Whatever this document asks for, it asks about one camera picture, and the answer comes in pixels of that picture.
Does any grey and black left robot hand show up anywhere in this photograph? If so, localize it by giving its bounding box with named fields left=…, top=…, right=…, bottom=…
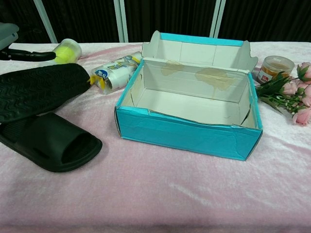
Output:
left=0, top=22, right=57, bottom=63

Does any black slide sandal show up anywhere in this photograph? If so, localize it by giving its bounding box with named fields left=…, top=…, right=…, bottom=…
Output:
left=0, top=112, right=104, bottom=173
left=0, top=63, right=91, bottom=124

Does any blue cardboard shoe box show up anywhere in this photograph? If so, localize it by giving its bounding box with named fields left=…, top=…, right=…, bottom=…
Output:
left=114, top=30, right=263, bottom=162

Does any yellow tennis ball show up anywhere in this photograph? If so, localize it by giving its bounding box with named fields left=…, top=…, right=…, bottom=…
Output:
left=54, top=47, right=75, bottom=65

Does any clear plastic ball tube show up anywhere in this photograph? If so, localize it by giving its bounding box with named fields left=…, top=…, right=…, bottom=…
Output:
left=53, top=38, right=83, bottom=65

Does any white tissue pack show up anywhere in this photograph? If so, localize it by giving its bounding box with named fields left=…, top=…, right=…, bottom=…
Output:
left=89, top=51, right=143, bottom=94

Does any black pleated curtain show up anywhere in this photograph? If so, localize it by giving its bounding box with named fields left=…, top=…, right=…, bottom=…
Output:
left=0, top=0, right=311, bottom=44

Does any pink velvet tablecloth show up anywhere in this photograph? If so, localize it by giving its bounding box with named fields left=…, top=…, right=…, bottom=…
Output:
left=0, top=41, right=311, bottom=233

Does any clear jar with orange contents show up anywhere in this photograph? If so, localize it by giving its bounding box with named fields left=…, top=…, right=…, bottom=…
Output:
left=257, top=55, right=295, bottom=84

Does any pink artificial rose bouquet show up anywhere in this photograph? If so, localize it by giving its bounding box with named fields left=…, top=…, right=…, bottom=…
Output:
left=254, top=62, right=311, bottom=126

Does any white slanted frame post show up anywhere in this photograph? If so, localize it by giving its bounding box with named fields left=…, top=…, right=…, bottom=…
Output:
left=33, top=0, right=58, bottom=44

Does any white double frame post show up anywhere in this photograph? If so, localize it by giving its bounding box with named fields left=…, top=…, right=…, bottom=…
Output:
left=209, top=0, right=227, bottom=38
left=113, top=0, right=129, bottom=43

